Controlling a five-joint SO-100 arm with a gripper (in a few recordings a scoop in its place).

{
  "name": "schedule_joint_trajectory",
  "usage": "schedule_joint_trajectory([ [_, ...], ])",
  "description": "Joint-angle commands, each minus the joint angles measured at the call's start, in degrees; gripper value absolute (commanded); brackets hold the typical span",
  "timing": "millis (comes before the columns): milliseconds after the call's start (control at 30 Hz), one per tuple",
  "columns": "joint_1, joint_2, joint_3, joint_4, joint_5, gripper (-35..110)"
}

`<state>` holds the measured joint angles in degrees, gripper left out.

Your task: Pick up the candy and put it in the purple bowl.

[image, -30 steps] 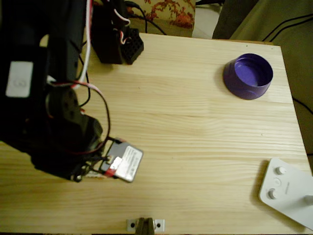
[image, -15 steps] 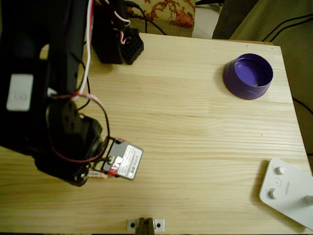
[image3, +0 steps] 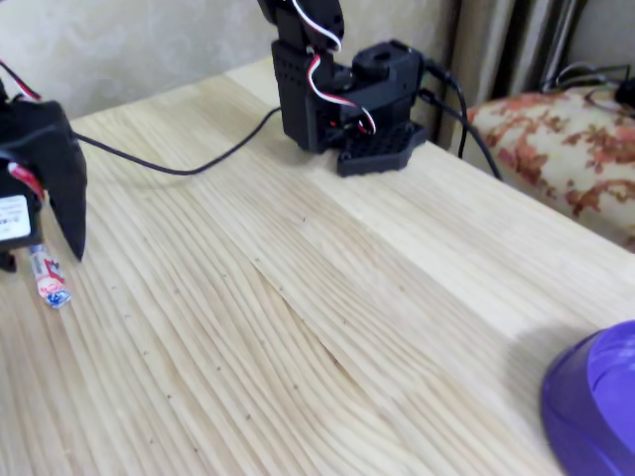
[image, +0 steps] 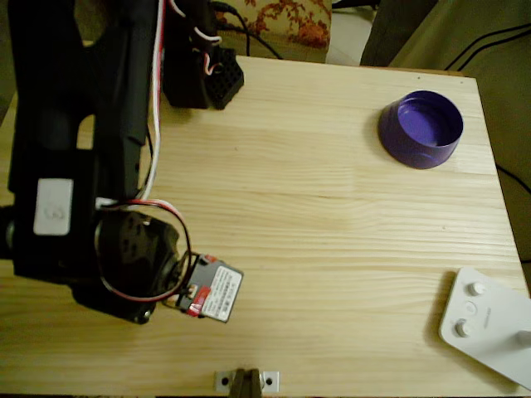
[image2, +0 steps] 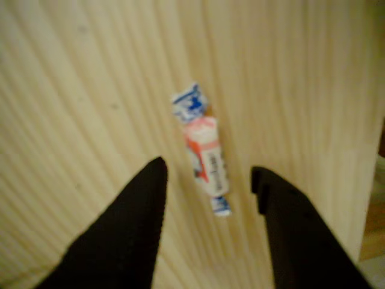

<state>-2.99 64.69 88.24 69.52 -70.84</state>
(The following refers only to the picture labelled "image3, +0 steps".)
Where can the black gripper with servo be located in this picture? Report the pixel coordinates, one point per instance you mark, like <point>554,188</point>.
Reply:
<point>59,164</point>

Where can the white red blue candy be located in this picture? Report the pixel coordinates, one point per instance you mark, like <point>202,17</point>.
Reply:
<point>49,282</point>

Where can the black robot arm with base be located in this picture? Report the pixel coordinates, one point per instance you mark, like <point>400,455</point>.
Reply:
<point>307,114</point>

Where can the purple plastic bowl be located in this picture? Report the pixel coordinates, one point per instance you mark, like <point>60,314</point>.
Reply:
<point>585,396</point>

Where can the grey curtain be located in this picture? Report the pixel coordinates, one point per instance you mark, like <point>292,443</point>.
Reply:
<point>496,39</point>

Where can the floral patterned cushion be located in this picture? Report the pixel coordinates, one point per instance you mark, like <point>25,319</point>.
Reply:
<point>555,149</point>

